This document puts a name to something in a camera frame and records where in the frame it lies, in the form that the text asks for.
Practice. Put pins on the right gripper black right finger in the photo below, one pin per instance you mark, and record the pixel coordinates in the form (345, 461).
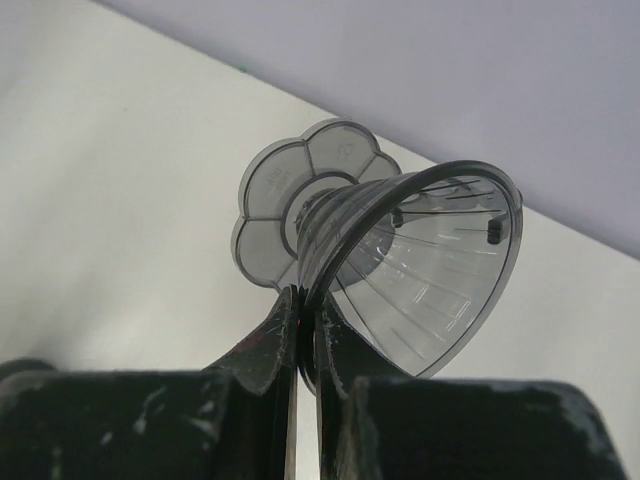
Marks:
(377, 423)

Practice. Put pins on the smoky transparent plastic coffee dripper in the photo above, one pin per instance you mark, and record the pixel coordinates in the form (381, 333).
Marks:
(412, 262)

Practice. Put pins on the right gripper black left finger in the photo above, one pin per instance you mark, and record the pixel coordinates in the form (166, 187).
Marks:
(235, 419)

